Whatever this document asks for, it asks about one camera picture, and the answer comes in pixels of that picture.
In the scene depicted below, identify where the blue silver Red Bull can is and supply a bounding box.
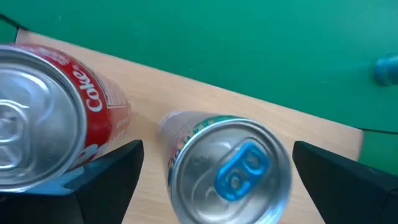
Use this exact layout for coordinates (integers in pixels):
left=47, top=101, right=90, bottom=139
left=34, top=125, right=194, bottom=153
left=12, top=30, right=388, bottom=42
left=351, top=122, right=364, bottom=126
left=157, top=110, right=293, bottom=224
left=373, top=54, right=398, bottom=88

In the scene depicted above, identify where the green table mat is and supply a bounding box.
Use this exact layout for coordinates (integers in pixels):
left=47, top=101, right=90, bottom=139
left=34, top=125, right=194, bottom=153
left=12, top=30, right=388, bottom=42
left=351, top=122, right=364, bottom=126
left=0, top=0, right=398, bottom=178

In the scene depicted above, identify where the red Coca-Cola can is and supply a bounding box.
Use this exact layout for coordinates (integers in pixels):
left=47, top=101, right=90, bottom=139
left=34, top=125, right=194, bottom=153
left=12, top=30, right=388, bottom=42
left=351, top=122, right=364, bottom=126
left=0, top=43, right=132, bottom=194

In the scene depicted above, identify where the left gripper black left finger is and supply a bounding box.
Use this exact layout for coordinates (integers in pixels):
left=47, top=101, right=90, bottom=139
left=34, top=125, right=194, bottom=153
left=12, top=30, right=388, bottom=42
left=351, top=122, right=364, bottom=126
left=0, top=139, right=145, bottom=224

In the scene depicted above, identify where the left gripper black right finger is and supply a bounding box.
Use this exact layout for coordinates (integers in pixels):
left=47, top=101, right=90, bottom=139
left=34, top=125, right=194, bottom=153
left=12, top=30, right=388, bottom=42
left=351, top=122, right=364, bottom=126
left=292, top=141, right=398, bottom=224

